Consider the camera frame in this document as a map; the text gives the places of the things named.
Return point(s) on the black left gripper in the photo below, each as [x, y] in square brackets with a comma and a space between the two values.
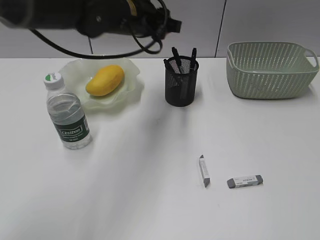
[125, 17]

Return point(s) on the yellow mango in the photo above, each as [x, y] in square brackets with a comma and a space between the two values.
[106, 80]

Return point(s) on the black marker pen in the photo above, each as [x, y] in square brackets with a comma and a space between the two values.
[175, 79]
[193, 60]
[177, 60]

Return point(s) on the clear water bottle green label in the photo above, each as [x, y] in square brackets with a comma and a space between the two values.
[66, 113]

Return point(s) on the grey white eraser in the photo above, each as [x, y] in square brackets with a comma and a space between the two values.
[204, 171]
[245, 181]

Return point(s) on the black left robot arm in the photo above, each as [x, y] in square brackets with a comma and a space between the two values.
[42, 14]

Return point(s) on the frosted green wavy plate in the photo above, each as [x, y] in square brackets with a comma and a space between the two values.
[78, 73]

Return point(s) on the black mesh pen holder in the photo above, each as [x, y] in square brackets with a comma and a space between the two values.
[184, 94]

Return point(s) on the light green woven basket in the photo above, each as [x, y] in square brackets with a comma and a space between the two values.
[270, 70]

